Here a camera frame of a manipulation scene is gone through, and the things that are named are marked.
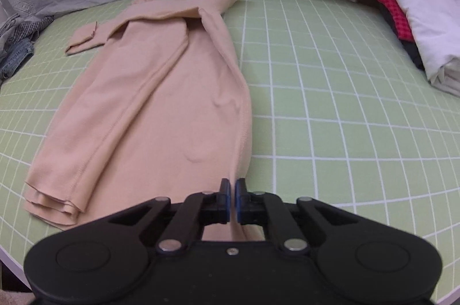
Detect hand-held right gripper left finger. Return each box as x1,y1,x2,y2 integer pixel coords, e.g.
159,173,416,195
104,178,231,253

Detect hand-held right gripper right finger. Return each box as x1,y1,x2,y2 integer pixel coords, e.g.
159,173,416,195
235,178,360,252

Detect beige long-sleeve shirt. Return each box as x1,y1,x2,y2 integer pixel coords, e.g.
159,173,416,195
23,0,253,243

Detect green grid mat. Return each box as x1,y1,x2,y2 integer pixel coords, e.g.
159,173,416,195
0,0,460,279

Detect black folded cloth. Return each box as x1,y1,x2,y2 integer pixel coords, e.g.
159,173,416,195
380,3,428,73

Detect red checked cloth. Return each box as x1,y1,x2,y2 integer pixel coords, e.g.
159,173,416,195
377,0,415,44

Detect blue jeans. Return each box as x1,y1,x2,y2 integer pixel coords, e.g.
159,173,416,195
0,39,35,80

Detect white folded cloth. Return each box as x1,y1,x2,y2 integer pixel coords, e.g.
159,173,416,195
379,0,460,96

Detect grey checked cloth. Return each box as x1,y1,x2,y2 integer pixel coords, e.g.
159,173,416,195
0,14,55,44

